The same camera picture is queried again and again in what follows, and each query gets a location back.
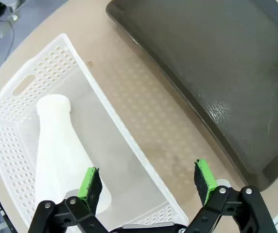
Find white perforated plastic basket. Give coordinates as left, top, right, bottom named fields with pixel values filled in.
left=0, top=33, right=190, bottom=233

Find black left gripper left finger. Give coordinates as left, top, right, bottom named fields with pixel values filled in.
left=28, top=166, right=105, bottom=233

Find dark brown plastic tray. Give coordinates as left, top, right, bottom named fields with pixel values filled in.
left=104, top=0, right=278, bottom=194

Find translucent white Erlenmeyer flask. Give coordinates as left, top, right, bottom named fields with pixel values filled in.
left=35, top=94, right=113, bottom=216

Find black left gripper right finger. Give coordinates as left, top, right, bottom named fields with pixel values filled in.
left=185, top=159, right=277, bottom=233

